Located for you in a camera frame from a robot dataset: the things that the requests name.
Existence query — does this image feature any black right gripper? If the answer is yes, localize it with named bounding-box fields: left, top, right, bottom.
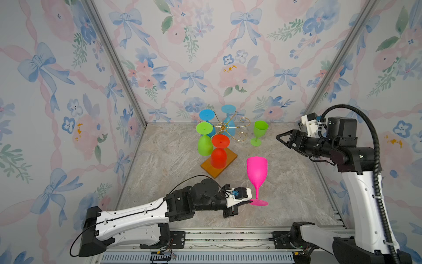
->
left=276, top=130, right=336, bottom=160

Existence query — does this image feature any green wine glass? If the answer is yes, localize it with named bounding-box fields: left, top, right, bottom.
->
left=196, top=122, right=214, bottom=156
left=250, top=121, right=269, bottom=147

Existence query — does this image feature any pink wine glass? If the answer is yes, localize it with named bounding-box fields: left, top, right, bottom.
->
left=247, top=156, right=268, bottom=206

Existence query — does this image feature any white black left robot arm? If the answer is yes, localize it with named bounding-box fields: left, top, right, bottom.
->
left=77, top=176, right=252, bottom=257

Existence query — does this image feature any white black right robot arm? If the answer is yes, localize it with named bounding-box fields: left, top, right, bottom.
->
left=276, top=117, right=412, bottom=264

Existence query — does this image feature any red wine glass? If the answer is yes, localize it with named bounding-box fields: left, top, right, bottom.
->
left=211, top=134, right=230, bottom=169

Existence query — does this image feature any blue wine glass right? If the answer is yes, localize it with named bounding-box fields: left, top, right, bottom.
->
left=222, top=104, right=236, bottom=138

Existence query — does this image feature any blue wine glass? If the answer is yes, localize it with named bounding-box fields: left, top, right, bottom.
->
left=199, top=109, right=216, bottom=138
left=222, top=104, right=236, bottom=138

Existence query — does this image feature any blue wine glass left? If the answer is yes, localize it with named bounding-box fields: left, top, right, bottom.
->
left=199, top=109, right=216, bottom=138

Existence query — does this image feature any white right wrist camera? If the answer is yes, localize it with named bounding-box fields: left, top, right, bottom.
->
left=301, top=113, right=323, bottom=138

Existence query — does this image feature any aluminium corner post right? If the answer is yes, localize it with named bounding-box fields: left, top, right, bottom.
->
left=304, top=0, right=379, bottom=115

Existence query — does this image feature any aluminium corner post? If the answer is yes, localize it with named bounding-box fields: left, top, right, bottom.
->
left=304, top=0, right=379, bottom=115
left=81, top=0, right=147, bottom=129

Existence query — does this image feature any gold wire rack wooden base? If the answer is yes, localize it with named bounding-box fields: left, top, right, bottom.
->
left=196, top=105, right=251, bottom=178

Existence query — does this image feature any aluminium rail base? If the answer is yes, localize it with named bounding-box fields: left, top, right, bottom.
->
left=86, top=227, right=337, bottom=264

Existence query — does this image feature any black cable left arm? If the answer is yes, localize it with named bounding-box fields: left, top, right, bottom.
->
left=69, top=174, right=231, bottom=257

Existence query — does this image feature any aluminium corner post left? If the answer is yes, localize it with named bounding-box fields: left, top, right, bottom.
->
left=81, top=0, right=147, bottom=129

